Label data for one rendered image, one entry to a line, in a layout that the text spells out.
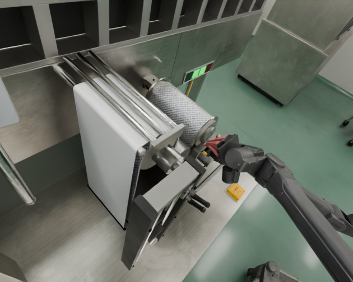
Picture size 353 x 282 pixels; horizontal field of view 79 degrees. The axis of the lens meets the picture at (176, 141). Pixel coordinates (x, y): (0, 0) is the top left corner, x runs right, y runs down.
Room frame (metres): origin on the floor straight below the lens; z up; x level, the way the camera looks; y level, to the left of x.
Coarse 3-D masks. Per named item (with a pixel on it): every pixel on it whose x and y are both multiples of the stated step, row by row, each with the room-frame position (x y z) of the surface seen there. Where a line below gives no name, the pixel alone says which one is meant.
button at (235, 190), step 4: (232, 184) 0.63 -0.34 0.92; (236, 184) 0.64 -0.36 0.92; (232, 188) 0.61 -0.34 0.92; (236, 188) 0.62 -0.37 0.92; (240, 188) 0.63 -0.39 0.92; (228, 192) 0.59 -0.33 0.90; (232, 192) 0.58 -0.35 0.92; (236, 192) 0.59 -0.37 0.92; (240, 192) 0.60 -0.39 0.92; (232, 196) 0.58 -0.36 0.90; (236, 196) 0.57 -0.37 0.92; (240, 196) 0.58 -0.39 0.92; (236, 200) 0.56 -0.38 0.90
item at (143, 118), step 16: (96, 80) 0.42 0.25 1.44; (112, 80) 0.44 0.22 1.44; (96, 96) 0.36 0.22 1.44; (112, 96) 0.38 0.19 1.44; (128, 96) 0.38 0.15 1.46; (144, 96) 0.40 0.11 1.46; (128, 112) 0.35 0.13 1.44; (144, 112) 0.35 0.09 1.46; (160, 112) 0.37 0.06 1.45; (144, 128) 0.31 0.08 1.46; (160, 128) 0.32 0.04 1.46; (176, 128) 0.34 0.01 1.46; (160, 144) 0.29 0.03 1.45
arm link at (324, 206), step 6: (300, 186) 0.54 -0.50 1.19; (306, 192) 0.52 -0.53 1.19; (312, 198) 0.51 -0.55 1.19; (318, 198) 0.52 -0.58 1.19; (318, 204) 0.50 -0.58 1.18; (324, 204) 0.51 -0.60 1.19; (330, 204) 0.52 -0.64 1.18; (324, 210) 0.49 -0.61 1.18; (330, 210) 0.49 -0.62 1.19; (324, 216) 0.47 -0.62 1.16; (330, 216) 0.47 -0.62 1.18; (330, 222) 0.45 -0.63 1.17; (336, 222) 0.45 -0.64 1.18; (342, 222) 0.46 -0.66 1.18; (336, 228) 0.44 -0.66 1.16; (342, 228) 0.45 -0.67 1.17
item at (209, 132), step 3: (207, 129) 0.56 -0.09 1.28; (210, 129) 0.56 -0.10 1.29; (213, 129) 0.57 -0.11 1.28; (207, 132) 0.55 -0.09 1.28; (210, 132) 0.56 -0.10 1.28; (213, 132) 0.59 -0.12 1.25; (204, 135) 0.54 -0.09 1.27; (207, 135) 0.55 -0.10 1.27; (210, 135) 0.58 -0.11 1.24; (201, 138) 0.54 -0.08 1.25; (204, 138) 0.53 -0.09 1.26; (207, 138) 0.57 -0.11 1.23; (201, 141) 0.53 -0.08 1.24; (204, 141) 0.54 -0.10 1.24
